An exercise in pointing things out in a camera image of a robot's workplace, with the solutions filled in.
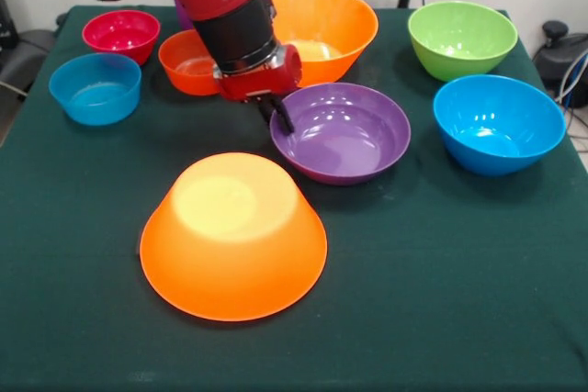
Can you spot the purple plastic cup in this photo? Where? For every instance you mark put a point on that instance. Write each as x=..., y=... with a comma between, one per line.
x=183, y=13

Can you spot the dark grey chair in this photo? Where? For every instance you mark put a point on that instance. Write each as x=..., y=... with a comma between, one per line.
x=27, y=52

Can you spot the pink plastic bowl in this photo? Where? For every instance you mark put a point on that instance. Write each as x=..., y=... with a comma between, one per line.
x=121, y=36

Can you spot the small translucent blue bowl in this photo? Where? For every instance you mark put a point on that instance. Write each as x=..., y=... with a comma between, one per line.
x=94, y=89

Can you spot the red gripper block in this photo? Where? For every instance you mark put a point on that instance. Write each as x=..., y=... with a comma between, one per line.
x=262, y=82

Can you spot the green plastic bowl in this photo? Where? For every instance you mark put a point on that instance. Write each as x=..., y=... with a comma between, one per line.
x=459, y=38

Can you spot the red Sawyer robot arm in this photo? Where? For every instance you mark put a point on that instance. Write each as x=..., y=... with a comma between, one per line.
x=220, y=11

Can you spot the large orange bowl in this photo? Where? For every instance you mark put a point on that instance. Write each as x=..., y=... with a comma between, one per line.
x=234, y=245
x=331, y=29

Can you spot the purple plastic bowl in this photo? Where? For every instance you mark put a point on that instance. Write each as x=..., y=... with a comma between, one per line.
x=344, y=139

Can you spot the large blue bowl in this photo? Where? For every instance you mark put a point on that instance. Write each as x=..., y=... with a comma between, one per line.
x=496, y=126

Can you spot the red plastic bowl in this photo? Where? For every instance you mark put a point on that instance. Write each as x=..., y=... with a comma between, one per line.
x=184, y=66

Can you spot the dark green tablecloth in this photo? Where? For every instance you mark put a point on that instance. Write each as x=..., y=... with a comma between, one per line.
x=413, y=295

